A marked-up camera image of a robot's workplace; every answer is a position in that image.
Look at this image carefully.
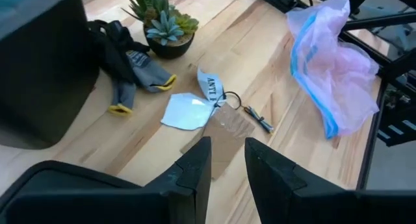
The small bundle of coloured wires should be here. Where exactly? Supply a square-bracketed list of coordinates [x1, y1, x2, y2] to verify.
[243, 105, 275, 134]

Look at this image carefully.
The brown cardboard piece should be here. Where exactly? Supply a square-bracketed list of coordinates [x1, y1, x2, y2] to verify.
[179, 102, 256, 181]

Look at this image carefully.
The thin black cable tie loop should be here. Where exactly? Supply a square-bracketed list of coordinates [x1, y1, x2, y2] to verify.
[200, 90, 243, 138]

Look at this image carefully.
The black plastic trash bin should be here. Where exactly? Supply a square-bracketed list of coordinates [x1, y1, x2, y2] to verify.
[0, 0, 100, 150]

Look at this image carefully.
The succulent plant in black pot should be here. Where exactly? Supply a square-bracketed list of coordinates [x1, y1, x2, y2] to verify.
[122, 0, 200, 60]

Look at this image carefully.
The pink trash bag blue drawstring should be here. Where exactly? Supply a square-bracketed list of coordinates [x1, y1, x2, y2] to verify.
[285, 0, 380, 140]

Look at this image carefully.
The black trash bin lid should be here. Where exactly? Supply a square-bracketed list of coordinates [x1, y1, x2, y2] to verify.
[0, 160, 147, 199]

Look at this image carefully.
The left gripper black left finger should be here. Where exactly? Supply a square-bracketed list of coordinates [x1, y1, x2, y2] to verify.
[144, 136, 213, 224]

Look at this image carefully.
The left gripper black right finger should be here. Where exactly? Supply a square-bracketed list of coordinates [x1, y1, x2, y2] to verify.
[244, 137, 350, 224]

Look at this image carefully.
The torn white label piece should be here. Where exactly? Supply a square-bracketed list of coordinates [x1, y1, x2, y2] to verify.
[161, 92, 218, 131]

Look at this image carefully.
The black aluminium table frame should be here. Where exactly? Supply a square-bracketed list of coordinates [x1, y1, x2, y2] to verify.
[337, 0, 416, 191]

